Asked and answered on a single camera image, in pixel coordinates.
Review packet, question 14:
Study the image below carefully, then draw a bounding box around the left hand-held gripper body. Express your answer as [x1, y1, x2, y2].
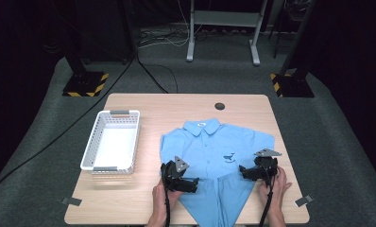
[160, 155, 190, 193]

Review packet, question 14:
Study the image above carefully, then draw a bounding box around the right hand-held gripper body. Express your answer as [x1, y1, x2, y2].
[252, 148, 283, 183]

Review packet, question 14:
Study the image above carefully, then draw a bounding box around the light blue shirt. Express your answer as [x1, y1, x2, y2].
[159, 117, 276, 227]

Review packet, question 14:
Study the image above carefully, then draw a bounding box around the person's right hand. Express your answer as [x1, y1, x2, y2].
[258, 166, 294, 218]

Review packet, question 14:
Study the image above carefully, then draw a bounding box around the person's left hand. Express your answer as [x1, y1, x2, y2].
[151, 180, 184, 220]

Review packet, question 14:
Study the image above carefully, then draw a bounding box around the grey tape strip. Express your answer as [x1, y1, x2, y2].
[60, 197, 83, 207]
[294, 194, 315, 208]

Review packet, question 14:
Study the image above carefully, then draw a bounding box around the white perforated plastic basket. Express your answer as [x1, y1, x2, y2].
[79, 109, 142, 176]

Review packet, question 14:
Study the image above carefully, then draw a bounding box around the black stand with striped base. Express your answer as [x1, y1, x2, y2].
[269, 0, 317, 99]
[61, 29, 110, 98]

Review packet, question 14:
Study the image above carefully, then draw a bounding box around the right hand-held gripper black cable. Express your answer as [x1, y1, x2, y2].
[258, 162, 276, 227]

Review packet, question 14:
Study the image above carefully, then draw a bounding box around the hand-held gripper black cable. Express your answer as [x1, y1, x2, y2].
[258, 162, 276, 227]
[160, 163, 173, 227]

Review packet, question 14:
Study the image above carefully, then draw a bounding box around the left hand-held gripper black cable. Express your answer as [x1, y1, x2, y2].
[160, 163, 173, 227]

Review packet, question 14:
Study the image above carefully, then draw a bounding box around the curved black floor cable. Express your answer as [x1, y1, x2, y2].
[134, 50, 179, 95]

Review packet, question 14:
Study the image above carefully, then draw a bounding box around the long black floor cable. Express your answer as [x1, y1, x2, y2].
[0, 51, 139, 199]

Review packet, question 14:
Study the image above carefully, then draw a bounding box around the bundle of floor cables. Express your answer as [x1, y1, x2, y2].
[137, 0, 191, 50]

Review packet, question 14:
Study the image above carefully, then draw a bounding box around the white metal desk frame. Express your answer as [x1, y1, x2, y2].
[185, 0, 269, 67]

